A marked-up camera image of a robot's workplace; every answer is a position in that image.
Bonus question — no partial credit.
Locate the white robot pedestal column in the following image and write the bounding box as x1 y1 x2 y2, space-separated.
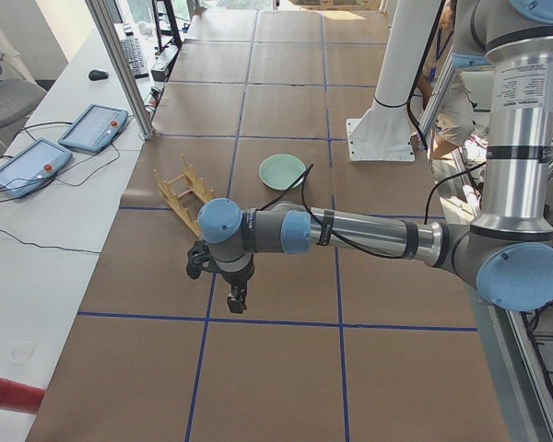
347 0 443 162

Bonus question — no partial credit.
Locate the aluminium frame rack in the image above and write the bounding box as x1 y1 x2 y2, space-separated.
433 68 553 441

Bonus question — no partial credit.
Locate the black computer mouse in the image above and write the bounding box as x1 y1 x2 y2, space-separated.
88 69 109 81

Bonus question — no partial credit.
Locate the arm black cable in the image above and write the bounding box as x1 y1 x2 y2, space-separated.
262 161 406 260

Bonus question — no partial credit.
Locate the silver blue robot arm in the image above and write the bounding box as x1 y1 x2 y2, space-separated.
187 1 553 313

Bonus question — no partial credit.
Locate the black keyboard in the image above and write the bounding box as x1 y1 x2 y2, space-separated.
120 37 148 78

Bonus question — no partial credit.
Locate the far blue teach pendant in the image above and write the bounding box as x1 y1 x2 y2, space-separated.
58 104 129 153

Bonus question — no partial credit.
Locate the aluminium frame post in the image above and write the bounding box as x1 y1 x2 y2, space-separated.
85 0 155 140

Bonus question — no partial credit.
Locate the grey office chair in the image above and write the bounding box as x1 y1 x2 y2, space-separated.
0 65 47 152

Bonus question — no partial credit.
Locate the near blue teach pendant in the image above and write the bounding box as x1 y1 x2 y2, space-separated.
0 138 73 197

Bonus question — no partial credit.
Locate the person in beige clothes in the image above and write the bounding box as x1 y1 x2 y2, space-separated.
417 1 475 159

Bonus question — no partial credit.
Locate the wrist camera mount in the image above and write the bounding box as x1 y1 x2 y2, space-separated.
186 239 217 280

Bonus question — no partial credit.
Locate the wooden dish rack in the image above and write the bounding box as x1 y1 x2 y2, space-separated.
153 154 216 238

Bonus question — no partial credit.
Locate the red cylinder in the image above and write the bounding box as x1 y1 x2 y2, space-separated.
0 378 45 414

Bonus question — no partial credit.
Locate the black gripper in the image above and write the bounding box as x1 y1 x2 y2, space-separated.
222 260 254 314

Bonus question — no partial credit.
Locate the blue teach pendant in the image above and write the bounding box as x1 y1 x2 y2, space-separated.
0 138 73 197
58 104 129 153

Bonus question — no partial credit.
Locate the light green plate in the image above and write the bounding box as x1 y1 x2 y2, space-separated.
258 154 306 191

